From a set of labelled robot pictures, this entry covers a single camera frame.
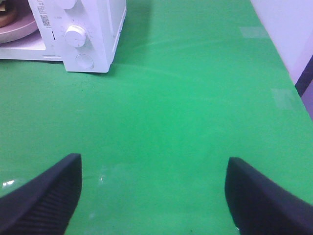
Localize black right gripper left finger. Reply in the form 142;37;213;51
0;153;82;235

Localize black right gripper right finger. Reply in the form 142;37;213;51
224;157;313;235

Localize pink round plate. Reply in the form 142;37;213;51
0;11;38;44

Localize burger with tomato and lettuce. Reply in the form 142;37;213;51
0;0;17;27

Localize round white door button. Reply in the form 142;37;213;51
75;54;94;69

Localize lower white microwave knob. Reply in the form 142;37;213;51
65;25;87;48

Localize white microwave knob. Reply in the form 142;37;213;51
65;25;87;48
56;0;77;10

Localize white microwave oven body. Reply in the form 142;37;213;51
0;0;127;73

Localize upper white microwave knob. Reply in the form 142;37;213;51
56;0;77;10

